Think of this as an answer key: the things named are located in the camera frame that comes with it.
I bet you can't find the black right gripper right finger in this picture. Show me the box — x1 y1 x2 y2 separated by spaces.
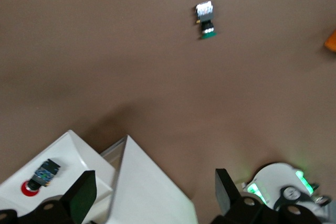
212 168 324 224

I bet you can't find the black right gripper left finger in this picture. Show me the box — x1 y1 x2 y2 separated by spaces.
0 170 98 224

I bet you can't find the red push button switch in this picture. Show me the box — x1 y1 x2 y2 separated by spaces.
20 158 61 197

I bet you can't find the white plastic drawer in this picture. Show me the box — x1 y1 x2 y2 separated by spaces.
0 129 116 224

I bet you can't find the white drawer cabinet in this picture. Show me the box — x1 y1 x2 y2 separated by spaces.
101 134 199 224

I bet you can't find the brown table mat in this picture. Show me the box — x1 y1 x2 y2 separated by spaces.
0 0 336 209

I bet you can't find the green push button switch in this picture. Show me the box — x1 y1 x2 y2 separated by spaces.
195 1 218 41

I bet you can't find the orange button enclosure box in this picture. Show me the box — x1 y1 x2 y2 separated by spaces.
324 28 336 53

